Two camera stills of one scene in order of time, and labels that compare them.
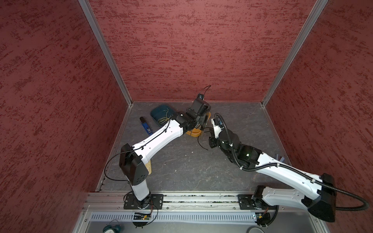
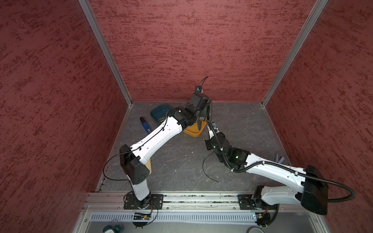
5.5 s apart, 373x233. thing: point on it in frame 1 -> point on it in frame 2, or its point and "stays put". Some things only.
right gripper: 212,142 -> 208,141
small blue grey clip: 278,158 stays put
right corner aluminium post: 308,26 stays put
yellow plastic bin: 195,132 stays put
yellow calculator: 148,167 stays put
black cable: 206,131 -> 202,167
